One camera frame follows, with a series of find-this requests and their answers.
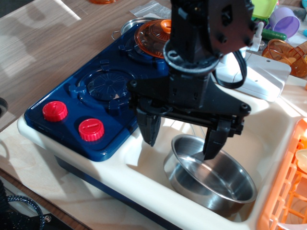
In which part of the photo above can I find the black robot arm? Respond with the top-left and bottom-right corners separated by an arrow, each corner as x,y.
127,0 -> 257,160

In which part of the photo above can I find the orange transparent pot lid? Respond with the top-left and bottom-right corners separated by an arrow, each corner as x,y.
134,19 -> 172,58

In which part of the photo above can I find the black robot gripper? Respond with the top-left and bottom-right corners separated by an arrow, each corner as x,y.
127,74 -> 251,160

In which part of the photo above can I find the red left stove knob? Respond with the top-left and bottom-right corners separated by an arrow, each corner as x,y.
42,101 -> 68,122

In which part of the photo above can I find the orange transparent cup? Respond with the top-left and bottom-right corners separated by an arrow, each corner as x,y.
262,39 -> 307,78

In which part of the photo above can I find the cream toy sink unit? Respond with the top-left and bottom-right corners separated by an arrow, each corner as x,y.
17,76 -> 307,230

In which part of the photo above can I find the purple plastic cup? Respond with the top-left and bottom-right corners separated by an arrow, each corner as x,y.
266,7 -> 300,38

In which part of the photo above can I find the stainless steel pan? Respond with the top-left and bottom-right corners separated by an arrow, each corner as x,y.
164,134 -> 257,217

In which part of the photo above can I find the clear plastic bag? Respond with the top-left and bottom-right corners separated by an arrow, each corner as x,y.
130,0 -> 171,19

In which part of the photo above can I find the green toy cucumber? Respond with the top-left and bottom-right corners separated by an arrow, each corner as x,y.
261,29 -> 287,41

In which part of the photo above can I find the blue toy stove top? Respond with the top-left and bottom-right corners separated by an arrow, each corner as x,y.
24,24 -> 168,161

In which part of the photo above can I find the orange dish rack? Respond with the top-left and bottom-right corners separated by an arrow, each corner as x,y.
256,118 -> 307,230

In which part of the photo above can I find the steel pot behind stove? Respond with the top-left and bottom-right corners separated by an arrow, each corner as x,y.
111,17 -> 157,40

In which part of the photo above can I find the lime green plastic tray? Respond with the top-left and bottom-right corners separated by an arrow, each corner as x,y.
251,0 -> 279,19

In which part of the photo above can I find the red stove knob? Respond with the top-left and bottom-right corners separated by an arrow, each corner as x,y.
78,118 -> 105,142
42,101 -> 68,122

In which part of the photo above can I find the blue braided cable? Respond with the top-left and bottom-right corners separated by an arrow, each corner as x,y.
0,178 -> 46,230

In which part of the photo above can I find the white grey toy faucet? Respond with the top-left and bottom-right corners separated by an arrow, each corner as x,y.
216,22 -> 291,102

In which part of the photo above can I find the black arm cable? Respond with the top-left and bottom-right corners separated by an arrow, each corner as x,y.
212,50 -> 248,89

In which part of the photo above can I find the red right stove knob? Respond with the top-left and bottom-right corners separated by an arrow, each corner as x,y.
78,118 -> 105,142

